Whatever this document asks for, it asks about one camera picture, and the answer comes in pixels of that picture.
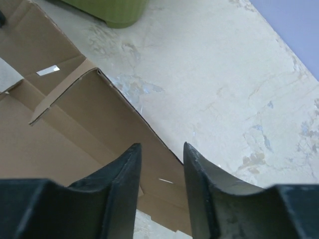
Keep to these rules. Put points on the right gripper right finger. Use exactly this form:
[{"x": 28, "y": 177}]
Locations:
[{"x": 221, "y": 206}]

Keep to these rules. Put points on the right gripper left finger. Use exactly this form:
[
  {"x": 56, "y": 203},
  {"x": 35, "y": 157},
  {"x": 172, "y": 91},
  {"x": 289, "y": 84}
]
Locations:
[{"x": 100, "y": 206}]

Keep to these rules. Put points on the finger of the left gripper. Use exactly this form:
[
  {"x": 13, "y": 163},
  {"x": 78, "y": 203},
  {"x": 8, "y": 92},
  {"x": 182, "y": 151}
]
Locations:
[{"x": 2, "y": 19}]

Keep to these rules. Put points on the brown cardboard box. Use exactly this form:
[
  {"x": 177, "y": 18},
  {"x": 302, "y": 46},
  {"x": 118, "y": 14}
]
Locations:
[{"x": 64, "y": 119}]

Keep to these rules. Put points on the green plastic bin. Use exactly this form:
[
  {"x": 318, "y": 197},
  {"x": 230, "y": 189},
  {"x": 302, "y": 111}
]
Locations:
[{"x": 116, "y": 14}]

